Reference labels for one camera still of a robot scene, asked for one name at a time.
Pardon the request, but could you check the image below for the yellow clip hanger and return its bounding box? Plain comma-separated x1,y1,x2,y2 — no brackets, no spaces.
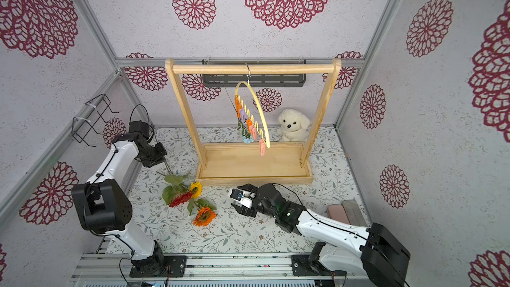
233,62,272,149

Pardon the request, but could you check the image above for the light blue carnation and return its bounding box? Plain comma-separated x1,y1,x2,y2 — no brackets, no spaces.
232,97,254,144

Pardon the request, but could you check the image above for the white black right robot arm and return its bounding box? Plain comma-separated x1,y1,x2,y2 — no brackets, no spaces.
229,183,410,286

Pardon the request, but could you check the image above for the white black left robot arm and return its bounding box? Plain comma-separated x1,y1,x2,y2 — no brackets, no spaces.
71,120,167,274

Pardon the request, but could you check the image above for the wooden clothes rack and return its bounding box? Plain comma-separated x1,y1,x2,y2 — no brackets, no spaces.
165,58,342,186

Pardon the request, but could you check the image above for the pink clothes peg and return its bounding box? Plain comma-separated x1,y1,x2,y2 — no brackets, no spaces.
258,139,266,156

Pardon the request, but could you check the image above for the orange artificial flower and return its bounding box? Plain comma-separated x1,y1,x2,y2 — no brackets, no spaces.
187,198,216,227

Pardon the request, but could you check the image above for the pink box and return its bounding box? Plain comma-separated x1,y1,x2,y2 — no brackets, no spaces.
327,205,351,225

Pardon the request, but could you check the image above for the white plush dog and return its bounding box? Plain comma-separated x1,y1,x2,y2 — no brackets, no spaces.
278,109,311,142

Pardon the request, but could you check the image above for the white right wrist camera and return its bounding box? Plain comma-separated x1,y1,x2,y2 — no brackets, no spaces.
228,188,256,209

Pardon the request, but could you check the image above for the black wire wall rack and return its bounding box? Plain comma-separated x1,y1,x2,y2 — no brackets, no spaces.
70,93,119,147

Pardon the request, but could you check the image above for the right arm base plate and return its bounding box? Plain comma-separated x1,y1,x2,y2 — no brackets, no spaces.
291,254,347,277

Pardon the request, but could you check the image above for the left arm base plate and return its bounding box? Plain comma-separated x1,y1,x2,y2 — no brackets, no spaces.
129,256,187,278

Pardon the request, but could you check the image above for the aluminium front rail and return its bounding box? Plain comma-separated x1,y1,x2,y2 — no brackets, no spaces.
70,253,370,283

